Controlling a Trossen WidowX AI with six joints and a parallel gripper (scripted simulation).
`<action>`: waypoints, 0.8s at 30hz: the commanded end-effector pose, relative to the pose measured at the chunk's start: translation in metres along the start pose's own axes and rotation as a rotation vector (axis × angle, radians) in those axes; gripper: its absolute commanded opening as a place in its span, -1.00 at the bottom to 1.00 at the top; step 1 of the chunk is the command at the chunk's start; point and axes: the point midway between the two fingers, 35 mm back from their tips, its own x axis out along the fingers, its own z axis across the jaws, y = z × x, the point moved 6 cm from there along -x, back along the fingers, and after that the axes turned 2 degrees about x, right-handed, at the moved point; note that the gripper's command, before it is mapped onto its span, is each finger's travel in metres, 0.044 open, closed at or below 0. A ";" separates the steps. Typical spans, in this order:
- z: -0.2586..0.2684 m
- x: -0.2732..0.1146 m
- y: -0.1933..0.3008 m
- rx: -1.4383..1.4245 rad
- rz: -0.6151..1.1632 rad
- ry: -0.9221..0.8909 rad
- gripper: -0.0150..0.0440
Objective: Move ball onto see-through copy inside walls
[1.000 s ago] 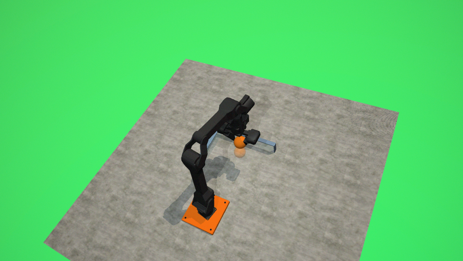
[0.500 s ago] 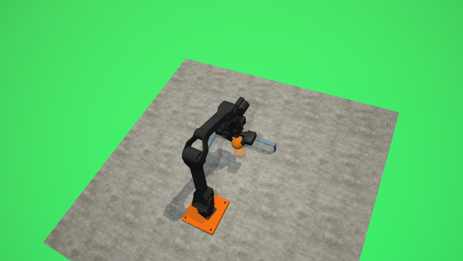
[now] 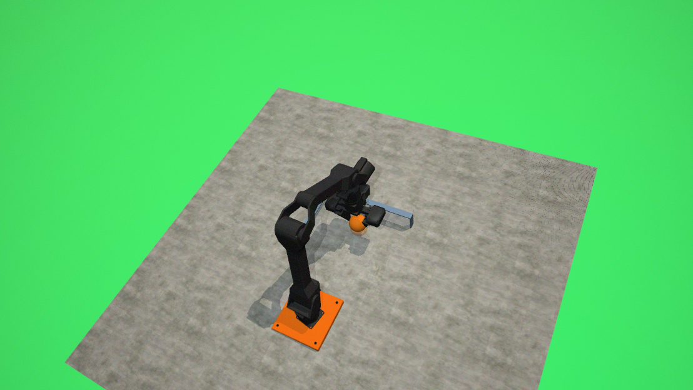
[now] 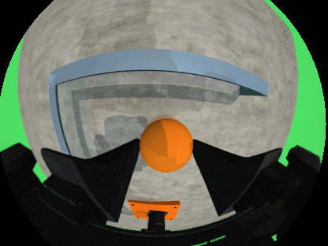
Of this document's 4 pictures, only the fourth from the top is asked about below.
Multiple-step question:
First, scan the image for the clear low l-shaped wall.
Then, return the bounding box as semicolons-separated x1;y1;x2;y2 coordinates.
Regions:
57;70;262;158

